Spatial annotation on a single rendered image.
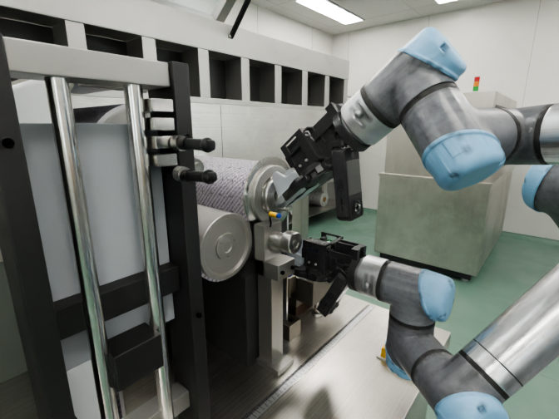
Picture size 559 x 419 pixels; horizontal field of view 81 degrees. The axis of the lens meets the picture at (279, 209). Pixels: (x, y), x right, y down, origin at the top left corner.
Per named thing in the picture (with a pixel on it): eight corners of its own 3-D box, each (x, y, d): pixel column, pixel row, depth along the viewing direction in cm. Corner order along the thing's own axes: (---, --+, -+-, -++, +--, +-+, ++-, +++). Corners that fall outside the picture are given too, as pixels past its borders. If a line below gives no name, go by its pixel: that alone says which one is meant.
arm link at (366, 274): (390, 291, 63) (372, 308, 57) (368, 283, 66) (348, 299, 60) (393, 254, 61) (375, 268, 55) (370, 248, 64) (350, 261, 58)
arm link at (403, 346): (406, 402, 52) (413, 342, 49) (376, 355, 63) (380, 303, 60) (451, 396, 53) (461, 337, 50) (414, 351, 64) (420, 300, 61)
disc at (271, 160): (245, 239, 61) (243, 160, 57) (244, 239, 61) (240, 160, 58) (294, 221, 72) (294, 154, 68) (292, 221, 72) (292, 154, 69)
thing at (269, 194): (290, 174, 65) (291, 209, 67) (283, 172, 66) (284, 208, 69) (264, 179, 60) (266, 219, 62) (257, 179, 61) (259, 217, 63)
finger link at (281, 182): (265, 185, 64) (295, 157, 58) (280, 211, 62) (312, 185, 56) (254, 188, 61) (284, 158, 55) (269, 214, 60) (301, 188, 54)
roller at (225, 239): (202, 290, 55) (197, 221, 52) (129, 253, 71) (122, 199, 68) (253, 267, 64) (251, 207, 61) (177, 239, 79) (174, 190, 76)
